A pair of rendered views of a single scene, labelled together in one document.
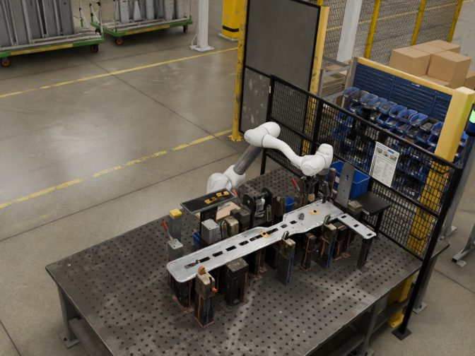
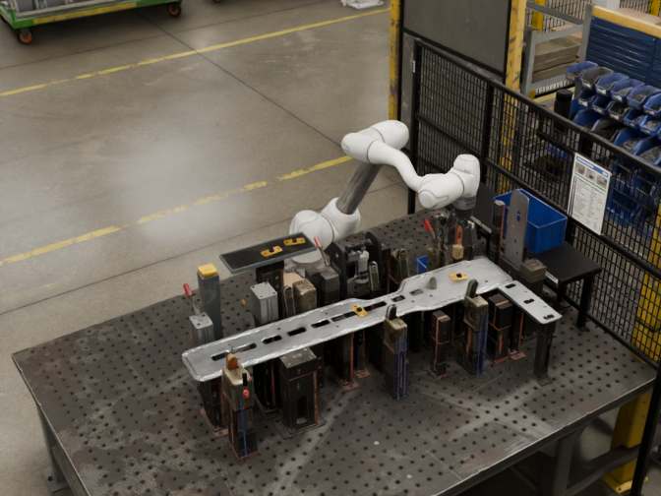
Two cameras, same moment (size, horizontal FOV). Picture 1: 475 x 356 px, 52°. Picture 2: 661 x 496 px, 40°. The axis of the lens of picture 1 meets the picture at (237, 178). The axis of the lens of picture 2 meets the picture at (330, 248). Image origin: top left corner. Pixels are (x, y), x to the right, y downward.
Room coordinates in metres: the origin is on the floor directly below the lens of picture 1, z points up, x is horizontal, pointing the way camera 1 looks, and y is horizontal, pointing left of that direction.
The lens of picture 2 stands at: (-0.23, -0.66, 3.09)
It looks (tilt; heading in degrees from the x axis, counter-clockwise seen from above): 32 degrees down; 11
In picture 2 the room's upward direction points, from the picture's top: 1 degrees counter-clockwise
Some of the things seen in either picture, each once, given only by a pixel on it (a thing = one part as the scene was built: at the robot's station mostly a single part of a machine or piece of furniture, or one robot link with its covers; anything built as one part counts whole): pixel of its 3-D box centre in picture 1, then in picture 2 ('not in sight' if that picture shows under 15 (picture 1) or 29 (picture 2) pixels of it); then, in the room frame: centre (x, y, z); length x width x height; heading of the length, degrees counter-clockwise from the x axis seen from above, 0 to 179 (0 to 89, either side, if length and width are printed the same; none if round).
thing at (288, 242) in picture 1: (285, 260); (394, 356); (2.51, -0.36, 0.87); 0.12 x 0.09 x 0.35; 38
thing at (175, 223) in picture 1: (175, 241); (212, 318); (2.57, 0.39, 0.92); 0.08 x 0.08 x 0.44; 38
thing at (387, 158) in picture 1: (384, 164); (589, 193); (3.17, -1.07, 1.30); 0.23 x 0.02 x 0.31; 38
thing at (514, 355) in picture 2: (346, 237); (514, 324); (2.84, -0.82, 0.84); 0.11 x 0.06 x 0.29; 38
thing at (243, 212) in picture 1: (242, 233); (329, 310); (2.75, -0.06, 0.89); 0.13 x 0.11 x 0.38; 38
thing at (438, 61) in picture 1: (430, 86); not in sight; (7.06, -2.77, 0.52); 1.20 x 0.80 x 1.05; 130
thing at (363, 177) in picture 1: (346, 178); (527, 220); (3.26, -0.84, 1.10); 0.30 x 0.17 x 0.13; 40
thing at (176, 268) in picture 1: (262, 236); (355, 314); (2.59, -0.20, 1.00); 1.38 x 0.22 x 0.02; 128
